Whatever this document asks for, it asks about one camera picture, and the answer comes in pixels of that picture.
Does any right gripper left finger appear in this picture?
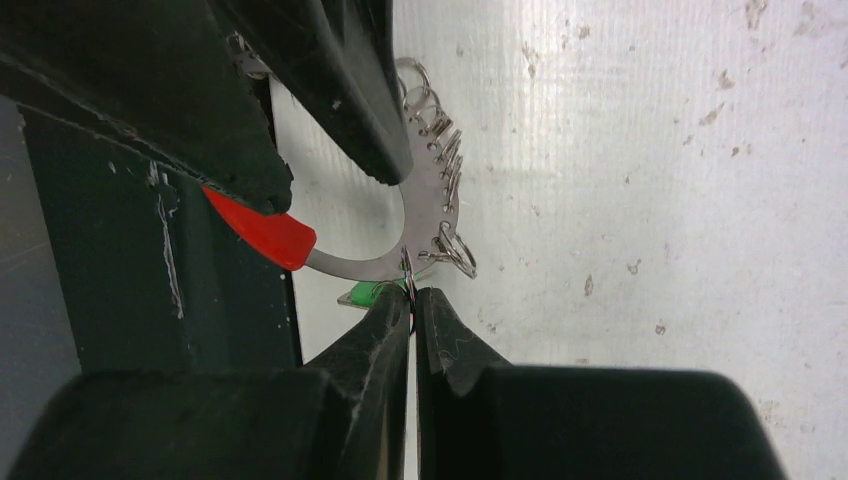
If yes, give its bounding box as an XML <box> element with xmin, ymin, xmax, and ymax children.
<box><xmin>9</xmin><ymin>285</ymin><xmax>411</xmax><ymax>479</ymax></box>

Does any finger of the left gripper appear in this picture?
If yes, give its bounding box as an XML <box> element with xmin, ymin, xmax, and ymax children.
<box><xmin>1</xmin><ymin>1</ymin><xmax>293</xmax><ymax>215</ymax></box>
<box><xmin>216</xmin><ymin>0</ymin><xmax>413</xmax><ymax>186</ymax></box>

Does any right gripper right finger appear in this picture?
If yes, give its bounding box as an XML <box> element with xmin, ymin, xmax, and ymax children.
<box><xmin>414</xmin><ymin>288</ymin><xmax>785</xmax><ymax>479</ymax></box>

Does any green capped key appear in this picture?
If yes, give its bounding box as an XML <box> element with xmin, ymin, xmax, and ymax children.
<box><xmin>336</xmin><ymin>279</ymin><xmax>407</xmax><ymax>310</ymax></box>

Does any metal keyring with red handle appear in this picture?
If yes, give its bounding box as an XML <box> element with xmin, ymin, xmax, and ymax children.
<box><xmin>204</xmin><ymin>57</ymin><xmax>477</xmax><ymax>282</ymax></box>

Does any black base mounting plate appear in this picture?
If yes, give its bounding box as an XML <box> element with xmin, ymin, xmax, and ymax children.
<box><xmin>22</xmin><ymin>110</ymin><xmax>303</xmax><ymax>372</ymax></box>

